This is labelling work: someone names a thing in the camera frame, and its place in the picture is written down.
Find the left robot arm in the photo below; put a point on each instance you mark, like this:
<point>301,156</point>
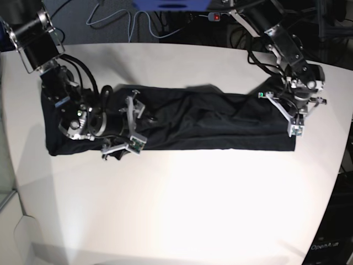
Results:
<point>264,19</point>

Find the glass side panel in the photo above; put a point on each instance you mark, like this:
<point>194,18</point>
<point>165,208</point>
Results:
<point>8,182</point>

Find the blue plastic bin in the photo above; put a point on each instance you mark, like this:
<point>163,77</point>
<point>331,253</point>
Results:
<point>171,5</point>

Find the grey power strip red switch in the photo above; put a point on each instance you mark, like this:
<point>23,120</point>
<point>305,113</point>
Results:
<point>216,16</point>

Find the black OpenArm control box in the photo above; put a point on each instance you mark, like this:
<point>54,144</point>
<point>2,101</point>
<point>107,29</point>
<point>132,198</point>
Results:
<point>332,243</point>

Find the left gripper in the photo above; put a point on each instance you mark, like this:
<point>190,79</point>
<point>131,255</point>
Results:
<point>295,111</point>

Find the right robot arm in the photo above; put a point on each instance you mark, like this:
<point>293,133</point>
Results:
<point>79,116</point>

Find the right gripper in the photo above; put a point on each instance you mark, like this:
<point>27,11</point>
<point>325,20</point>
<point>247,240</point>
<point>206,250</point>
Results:
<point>128,140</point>

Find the dark long-sleeve T-shirt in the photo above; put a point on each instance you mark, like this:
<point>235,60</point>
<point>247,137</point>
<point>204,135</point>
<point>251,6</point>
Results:
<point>197,118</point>

